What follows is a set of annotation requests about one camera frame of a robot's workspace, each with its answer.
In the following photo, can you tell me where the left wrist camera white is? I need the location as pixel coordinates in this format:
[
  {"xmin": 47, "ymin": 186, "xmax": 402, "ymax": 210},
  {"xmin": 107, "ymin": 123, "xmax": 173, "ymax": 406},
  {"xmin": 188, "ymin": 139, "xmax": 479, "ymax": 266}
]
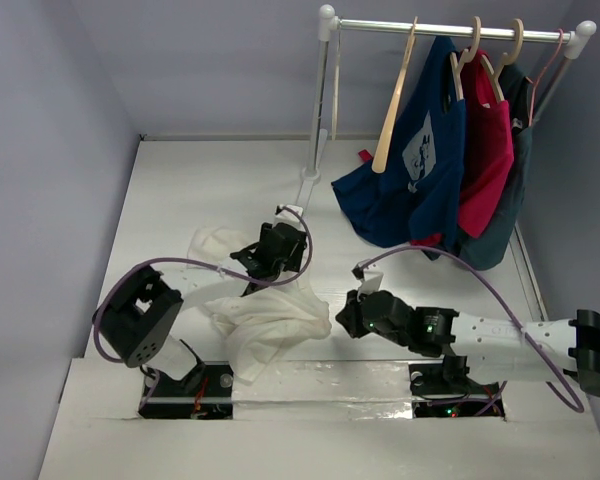
[{"xmin": 273, "ymin": 204, "xmax": 304, "ymax": 230}]

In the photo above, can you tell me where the wooden hanger under red shirt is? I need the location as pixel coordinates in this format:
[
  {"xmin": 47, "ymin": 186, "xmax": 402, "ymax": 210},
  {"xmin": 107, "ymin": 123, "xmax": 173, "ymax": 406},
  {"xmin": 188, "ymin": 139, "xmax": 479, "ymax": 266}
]
[{"xmin": 480, "ymin": 18, "xmax": 524, "ymax": 104}]

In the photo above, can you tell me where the wooden hanger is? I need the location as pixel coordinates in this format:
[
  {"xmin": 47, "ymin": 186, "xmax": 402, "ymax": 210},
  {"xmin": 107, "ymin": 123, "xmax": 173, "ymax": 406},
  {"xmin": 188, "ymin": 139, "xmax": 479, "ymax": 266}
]
[
  {"xmin": 480, "ymin": 18, "xmax": 524, "ymax": 104},
  {"xmin": 449, "ymin": 16, "xmax": 482, "ymax": 101},
  {"xmin": 371, "ymin": 17, "xmax": 418, "ymax": 174}
]

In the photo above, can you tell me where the white t shirt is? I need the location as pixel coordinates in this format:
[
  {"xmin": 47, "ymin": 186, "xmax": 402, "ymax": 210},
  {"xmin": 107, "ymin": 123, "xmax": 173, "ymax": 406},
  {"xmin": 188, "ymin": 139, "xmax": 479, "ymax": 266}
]
[{"xmin": 187, "ymin": 225, "xmax": 332, "ymax": 385}]

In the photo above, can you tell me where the blue t shirt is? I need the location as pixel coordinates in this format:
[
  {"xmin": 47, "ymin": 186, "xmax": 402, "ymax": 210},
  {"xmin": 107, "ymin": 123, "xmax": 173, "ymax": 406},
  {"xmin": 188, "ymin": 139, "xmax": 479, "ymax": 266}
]
[{"xmin": 332, "ymin": 36, "xmax": 467, "ymax": 248}]

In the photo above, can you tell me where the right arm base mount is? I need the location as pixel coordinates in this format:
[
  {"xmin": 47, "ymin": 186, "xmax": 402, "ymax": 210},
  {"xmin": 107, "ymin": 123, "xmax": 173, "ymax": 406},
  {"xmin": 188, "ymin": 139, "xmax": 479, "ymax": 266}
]
[{"xmin": 408, "ymin": 356, "xmax": 506, "ymax": 420}]

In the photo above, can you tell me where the purple cable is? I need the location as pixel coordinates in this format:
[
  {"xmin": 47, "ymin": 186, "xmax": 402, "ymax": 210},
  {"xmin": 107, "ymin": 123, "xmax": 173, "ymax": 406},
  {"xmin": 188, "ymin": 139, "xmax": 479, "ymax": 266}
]
[
  {"xmin": 92, "ymin": 205, "xmax": 314, "ymax": 401},
  {"xmin": 352, "ymin": 244, "xmax": 585, "ymax": 414}
]

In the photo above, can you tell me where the white clothes rack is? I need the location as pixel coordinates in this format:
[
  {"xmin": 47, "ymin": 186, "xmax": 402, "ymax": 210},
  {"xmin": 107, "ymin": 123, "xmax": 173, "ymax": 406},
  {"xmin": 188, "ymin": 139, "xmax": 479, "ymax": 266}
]
[{"xmin": 290, "ymin": 3, "xmax": 598, "ymax": 219}]

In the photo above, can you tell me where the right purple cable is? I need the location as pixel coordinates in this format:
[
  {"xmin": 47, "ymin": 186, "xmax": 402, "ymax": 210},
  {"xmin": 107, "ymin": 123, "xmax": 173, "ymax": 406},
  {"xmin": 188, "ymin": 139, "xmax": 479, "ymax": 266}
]
[{"xmin": 352, "ymin": 244, "xmax": 585, "ymax": 414}]

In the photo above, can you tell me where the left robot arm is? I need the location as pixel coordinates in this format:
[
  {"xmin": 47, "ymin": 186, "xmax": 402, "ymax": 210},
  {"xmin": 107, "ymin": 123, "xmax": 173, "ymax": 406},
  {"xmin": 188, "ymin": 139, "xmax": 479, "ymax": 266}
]
[{"xmin": 93, "ymin": 222, "xmax": 313, "ymax": 395}]

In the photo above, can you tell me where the wooden hanger under blue shirt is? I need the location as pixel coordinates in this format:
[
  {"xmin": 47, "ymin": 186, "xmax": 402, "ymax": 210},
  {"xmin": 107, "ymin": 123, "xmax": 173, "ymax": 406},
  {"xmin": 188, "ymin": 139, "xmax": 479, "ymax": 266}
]
[{"xmin": 449, "ymin": 16, "xmax": 482, "ymax": 101}]

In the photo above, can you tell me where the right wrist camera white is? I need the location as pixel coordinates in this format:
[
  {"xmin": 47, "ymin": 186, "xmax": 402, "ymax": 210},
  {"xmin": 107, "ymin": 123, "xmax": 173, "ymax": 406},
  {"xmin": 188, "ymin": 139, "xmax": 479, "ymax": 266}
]
[{"xmin": 352, "ymin": 260, "xmax": 384, "ymax": 301}]

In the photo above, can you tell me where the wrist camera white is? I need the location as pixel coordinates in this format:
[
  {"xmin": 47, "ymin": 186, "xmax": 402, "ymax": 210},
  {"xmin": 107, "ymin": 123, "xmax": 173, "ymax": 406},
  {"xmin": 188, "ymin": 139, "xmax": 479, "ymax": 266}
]
[
  {"xmin": 273, "ymin": 204, "xmax": 304, "ymax": 230},
  {"xmin": 352, "ymin": 260, "xmax": 384, "ymax": 301}
]

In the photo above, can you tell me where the dark teal t shirt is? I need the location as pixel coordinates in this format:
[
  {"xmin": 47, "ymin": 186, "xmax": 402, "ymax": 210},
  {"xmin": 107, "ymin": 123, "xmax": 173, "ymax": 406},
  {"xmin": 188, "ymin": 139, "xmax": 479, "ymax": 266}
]
[{"xmin": 422, "ymin": 62, "xmax": 535, "ymax": 271}]

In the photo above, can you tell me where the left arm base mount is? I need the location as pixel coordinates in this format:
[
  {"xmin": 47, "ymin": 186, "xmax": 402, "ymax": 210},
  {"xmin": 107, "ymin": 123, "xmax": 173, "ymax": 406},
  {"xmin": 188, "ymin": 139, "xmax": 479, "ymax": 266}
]
[{"xmin": 138, "ymin": 362, "xmax": 234, "ymax": 420}]

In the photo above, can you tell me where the red t shirt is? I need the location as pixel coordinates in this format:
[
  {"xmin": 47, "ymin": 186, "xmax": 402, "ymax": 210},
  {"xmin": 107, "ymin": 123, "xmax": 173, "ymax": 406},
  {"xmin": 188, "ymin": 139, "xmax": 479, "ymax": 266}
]
[{"xmin": 357, "ymin": 48, "xmax": 515, "ymax": 251}]

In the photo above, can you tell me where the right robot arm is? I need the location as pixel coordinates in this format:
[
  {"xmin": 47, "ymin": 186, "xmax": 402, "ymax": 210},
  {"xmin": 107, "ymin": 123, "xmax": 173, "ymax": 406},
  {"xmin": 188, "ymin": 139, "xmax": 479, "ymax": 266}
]
[{"xmin": 336, "ymin": 290, "xmax": 600, "ymax": 401}]

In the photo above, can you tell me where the pink wire hanger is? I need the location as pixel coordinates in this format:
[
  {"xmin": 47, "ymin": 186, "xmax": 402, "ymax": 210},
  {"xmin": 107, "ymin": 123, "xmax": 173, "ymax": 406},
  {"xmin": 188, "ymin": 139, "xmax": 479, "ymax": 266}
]
[{"xmin": 528, "ymin": 28, "xmax": 565, "ymax": 127}]

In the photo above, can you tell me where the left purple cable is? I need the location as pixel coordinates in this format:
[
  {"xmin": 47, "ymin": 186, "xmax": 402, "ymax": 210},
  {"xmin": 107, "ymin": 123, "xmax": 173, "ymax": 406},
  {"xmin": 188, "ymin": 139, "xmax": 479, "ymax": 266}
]
[{"xmin": 92, "ymin": 205, "xmax": 314, "ymax": 401}]

